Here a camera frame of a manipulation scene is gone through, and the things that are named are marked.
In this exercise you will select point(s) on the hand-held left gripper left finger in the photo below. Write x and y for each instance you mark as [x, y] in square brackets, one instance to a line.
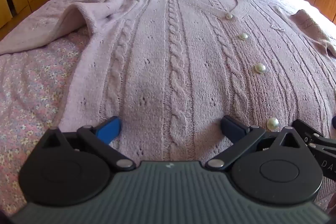
[109, 130]

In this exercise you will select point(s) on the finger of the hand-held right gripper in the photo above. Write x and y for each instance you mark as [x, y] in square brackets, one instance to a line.
[311, 136]

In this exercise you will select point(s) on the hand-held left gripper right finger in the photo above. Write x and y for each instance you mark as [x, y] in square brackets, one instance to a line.
[232, 129]

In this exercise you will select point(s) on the pink floral bed sheet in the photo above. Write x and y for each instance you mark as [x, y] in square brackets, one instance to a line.
[26, 95]

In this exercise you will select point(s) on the pink textured blanket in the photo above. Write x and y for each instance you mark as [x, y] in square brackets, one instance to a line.
[47, 16]

